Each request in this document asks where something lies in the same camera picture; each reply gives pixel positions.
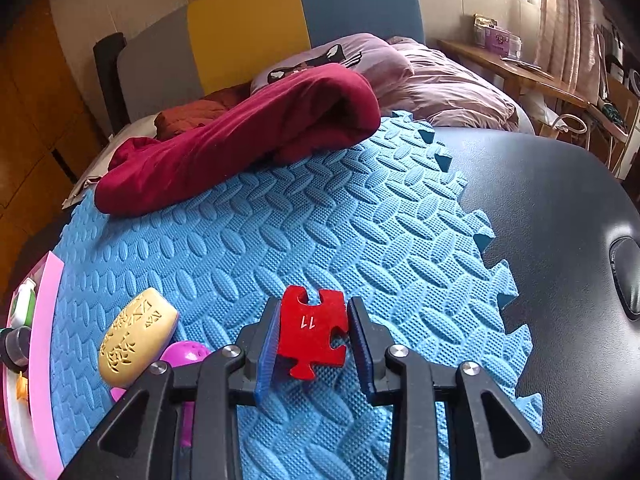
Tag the beige egg-shaped carved object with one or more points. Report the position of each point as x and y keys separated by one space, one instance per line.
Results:
x=137 y=335

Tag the pink storage box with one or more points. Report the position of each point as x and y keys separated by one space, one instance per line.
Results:
x=497 y=37

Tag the cat print pillow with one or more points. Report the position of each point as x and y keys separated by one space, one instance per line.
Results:
x=380 y=65

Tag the grey yellow blue headboard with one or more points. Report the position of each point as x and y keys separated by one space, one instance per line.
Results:
x=250 y=20

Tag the white tray with pink rim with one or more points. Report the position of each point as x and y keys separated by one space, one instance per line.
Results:
x=44 y=360

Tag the mauve duvet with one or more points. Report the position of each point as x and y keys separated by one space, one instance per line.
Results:
x=450 y=95

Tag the rust brown cloth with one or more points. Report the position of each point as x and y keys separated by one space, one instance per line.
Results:
x=190 y=112

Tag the wooden side desk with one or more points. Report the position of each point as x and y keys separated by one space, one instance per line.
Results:
x=525 y=77

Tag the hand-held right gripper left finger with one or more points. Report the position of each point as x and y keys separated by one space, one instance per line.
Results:
x=267 y=355

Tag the black cylinder with clear cover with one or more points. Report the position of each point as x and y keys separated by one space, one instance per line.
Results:
x=15 y=350

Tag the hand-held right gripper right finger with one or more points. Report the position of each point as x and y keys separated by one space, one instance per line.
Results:
x=365 y=355

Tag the red puzzle piece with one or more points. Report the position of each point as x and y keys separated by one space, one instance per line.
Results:
x=310 y=330

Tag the blue foam puzzle mat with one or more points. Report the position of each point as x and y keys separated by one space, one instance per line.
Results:
x=300 y=220

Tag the maroon red cloth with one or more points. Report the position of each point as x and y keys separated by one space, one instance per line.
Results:
x=250 y=135

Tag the green and white plastic toy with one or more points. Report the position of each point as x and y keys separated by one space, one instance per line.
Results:
x=24 y=305

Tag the wooden wardrobe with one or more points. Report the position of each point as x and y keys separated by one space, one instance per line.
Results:
x=40 y=110

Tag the pink plastic toy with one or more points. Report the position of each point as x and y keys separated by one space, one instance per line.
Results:
x=187 y=355

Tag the pink curtain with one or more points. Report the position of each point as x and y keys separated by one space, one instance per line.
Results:
x=570 y=20

